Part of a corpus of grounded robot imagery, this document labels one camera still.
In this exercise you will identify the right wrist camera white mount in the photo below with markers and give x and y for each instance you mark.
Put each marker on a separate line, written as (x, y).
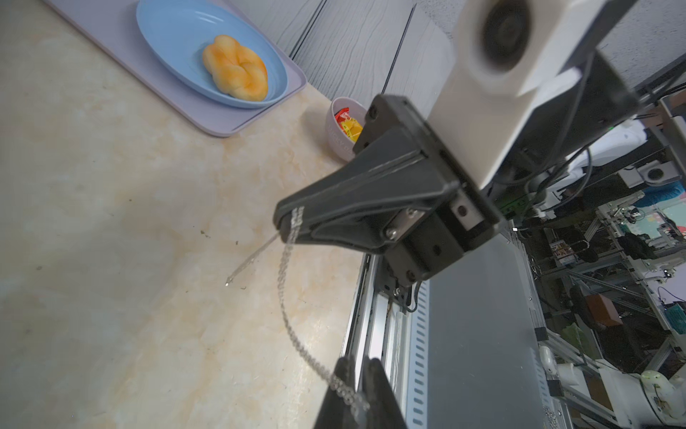
(510, 59)

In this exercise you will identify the lilac tray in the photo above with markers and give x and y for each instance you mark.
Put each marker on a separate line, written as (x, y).
(113, 27)

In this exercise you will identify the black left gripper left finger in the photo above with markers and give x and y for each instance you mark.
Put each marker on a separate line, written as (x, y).
(334, 412)

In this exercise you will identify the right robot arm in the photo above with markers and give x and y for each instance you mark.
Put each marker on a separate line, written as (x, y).
(568, 123)

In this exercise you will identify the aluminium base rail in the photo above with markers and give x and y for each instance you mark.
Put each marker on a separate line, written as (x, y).
(469, 354)

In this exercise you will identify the pink bowl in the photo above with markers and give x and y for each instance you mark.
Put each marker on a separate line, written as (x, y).
(339, 142)

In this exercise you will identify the red yellow snack packet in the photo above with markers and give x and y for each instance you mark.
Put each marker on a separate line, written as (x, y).
(348, 124)

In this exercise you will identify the yellow braided bread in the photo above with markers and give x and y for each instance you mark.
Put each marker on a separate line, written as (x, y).
(236, 70)

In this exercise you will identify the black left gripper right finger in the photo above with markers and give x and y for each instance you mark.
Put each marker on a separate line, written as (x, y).
(384, 411)

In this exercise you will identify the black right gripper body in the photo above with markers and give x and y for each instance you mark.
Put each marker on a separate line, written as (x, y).
(427, 210)

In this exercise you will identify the blue plate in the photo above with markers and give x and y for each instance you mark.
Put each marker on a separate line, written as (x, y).
(179, 31)

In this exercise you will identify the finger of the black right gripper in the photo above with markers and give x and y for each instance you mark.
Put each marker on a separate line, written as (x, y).
(402, 168)
(374, 233)

